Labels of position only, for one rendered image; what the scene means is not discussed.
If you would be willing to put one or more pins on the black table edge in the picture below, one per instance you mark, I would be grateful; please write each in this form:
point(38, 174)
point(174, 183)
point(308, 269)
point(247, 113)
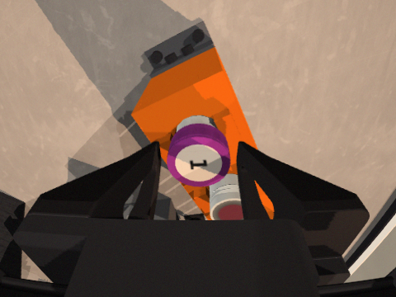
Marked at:
point(388, 215)

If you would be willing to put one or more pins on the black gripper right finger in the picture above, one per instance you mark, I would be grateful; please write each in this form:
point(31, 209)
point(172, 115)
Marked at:
point(330, 217)

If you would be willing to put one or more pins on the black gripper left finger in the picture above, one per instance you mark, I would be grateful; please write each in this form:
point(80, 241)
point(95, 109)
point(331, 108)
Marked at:
point(103, 193)

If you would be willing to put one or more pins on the beige key housing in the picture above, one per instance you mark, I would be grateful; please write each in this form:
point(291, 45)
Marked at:
point(164, 211)

